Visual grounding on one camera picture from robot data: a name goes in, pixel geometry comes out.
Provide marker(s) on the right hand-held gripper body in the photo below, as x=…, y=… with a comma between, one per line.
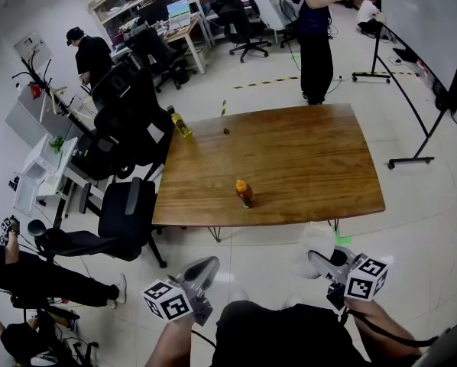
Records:
x=366, y=279

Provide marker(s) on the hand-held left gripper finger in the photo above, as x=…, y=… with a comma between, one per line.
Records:
x=212, y=277
x=192, y=263

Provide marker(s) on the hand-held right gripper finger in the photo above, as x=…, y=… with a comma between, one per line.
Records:
x=326, y=268
x=350, y=255

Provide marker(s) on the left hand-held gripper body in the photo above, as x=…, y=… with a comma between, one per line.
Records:
x=167, y=300

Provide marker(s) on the white cloth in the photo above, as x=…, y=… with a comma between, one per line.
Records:
x=312, y=251

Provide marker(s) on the brown bottle with orange cap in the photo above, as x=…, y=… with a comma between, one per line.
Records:
x=245, y=194

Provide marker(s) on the yellow bottle with black cap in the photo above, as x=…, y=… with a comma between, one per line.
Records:
x=180, y=124

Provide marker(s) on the person's right forearm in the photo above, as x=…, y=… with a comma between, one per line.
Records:
x=381, y=327

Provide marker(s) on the person's left forearm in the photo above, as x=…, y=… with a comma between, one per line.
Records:
x=171, y=342

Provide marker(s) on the person's left shoe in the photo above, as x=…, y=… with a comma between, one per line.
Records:
x=238, y=295

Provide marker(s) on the black office chair grey armrests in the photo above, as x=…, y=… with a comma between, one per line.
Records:
x=121, y=220

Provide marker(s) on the person's black clothing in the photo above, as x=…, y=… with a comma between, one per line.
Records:
x=282, y=338

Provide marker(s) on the large black office chair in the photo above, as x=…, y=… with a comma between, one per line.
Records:
x=137, y=121

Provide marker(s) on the yellow black floor tape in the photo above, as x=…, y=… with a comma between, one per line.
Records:
x=266, y=82
x=223, y=108
x=385, y=73

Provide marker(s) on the white cart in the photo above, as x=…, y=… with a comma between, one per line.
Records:
x=41, y=170

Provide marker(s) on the green plant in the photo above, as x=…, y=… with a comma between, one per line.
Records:
x=56, y=143

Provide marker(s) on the black office chair with clothes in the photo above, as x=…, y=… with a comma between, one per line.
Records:
x=152, y=48

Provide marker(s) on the black coat rack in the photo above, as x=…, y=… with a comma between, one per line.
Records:
x=49, y=90

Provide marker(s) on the light wooden desk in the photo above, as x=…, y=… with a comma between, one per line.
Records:
x=192, y=29

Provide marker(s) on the whiteboard on black stand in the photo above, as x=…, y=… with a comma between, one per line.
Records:
x=423, y=21

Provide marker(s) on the laptop with bright screen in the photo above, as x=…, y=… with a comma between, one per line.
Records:
x=179, y=12

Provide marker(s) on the white pod chair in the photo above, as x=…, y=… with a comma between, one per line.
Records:
x=268, y=6

